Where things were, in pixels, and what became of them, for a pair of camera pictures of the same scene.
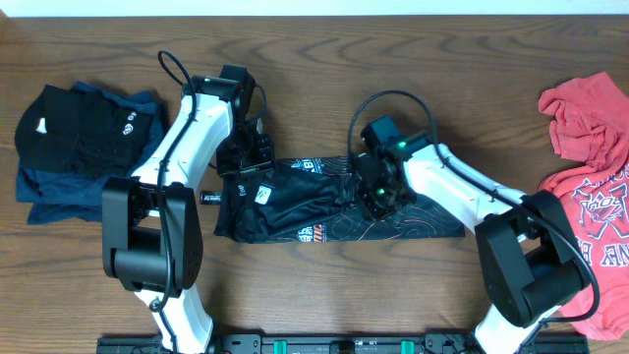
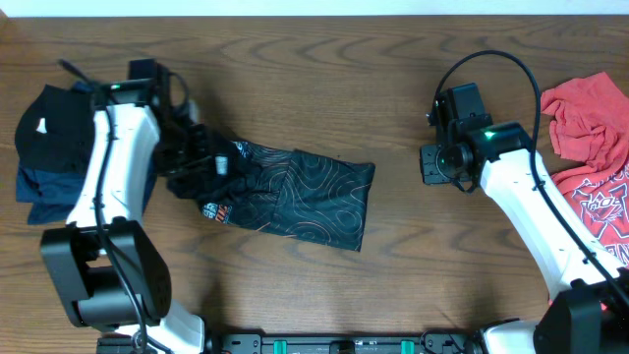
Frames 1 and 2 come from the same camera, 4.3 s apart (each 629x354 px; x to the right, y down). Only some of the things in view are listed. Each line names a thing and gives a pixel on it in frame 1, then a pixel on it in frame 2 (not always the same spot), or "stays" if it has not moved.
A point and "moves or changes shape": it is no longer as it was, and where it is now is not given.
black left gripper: x=266 y=160 to x=202 y=160
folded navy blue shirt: x=56 y=197 stays
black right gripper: x=371 y=210 to x=430 y=174
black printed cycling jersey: x=315 y=200 moves or changes shape
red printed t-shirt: x=590 y=123 stays
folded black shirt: x=63 y=128 stays
